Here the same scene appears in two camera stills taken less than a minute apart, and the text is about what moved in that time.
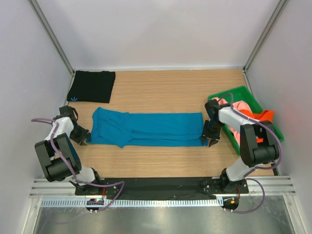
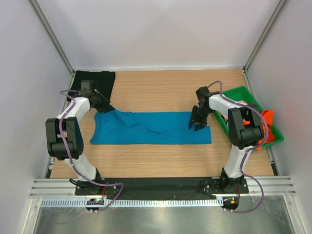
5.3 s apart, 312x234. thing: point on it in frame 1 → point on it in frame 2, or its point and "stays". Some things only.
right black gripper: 206,134 → 201,123
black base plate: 162,186 stays
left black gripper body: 79,134 → 101,103
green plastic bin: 243,93 stays
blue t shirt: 146,129 stays
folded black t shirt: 96,87 stays
